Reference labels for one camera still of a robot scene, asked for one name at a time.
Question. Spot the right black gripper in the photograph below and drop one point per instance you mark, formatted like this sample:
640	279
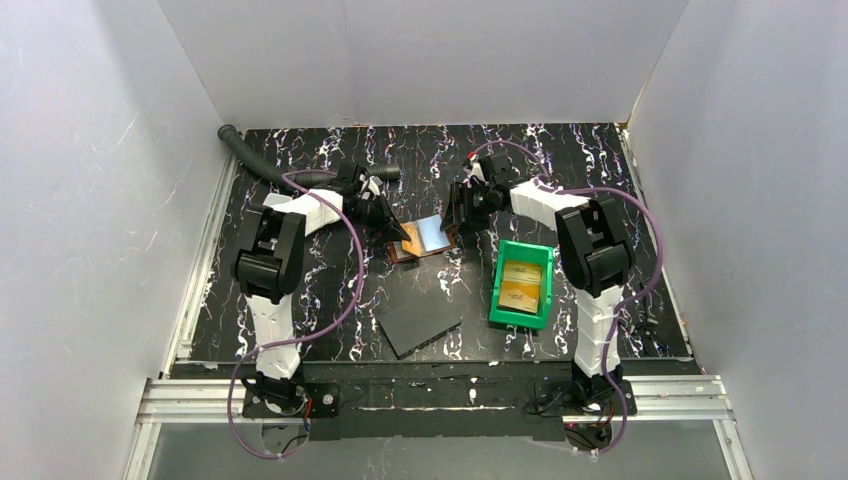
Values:
465	206

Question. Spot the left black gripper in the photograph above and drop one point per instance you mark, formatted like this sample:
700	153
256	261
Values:
378	210

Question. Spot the brown leather card holder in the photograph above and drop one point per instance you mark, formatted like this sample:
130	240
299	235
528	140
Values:
398	256

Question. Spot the green plastic card tray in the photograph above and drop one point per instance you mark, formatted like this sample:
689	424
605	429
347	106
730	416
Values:
524	252

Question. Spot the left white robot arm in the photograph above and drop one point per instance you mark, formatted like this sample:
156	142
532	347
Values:
270	255

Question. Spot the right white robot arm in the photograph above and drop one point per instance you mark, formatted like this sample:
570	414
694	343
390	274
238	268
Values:
595	252

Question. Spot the gold VIP credit card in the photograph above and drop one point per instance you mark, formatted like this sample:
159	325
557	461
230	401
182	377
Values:
522	272

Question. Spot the cards in green tray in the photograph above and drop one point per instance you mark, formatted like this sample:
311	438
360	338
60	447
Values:
519	297

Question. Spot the black foam block front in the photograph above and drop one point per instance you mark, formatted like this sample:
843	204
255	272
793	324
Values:
415	321

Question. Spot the white plastic box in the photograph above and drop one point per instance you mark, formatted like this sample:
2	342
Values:
276	201

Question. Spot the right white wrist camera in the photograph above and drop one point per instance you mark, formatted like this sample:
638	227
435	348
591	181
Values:
473	170

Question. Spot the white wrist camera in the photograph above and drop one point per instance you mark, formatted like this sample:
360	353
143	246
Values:
372	188
473	170

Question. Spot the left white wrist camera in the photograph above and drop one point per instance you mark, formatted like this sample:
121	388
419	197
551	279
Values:
372	188

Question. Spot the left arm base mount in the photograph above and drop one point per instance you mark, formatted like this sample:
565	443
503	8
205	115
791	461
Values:
288	404

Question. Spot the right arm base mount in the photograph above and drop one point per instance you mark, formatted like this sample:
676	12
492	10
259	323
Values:
588	424

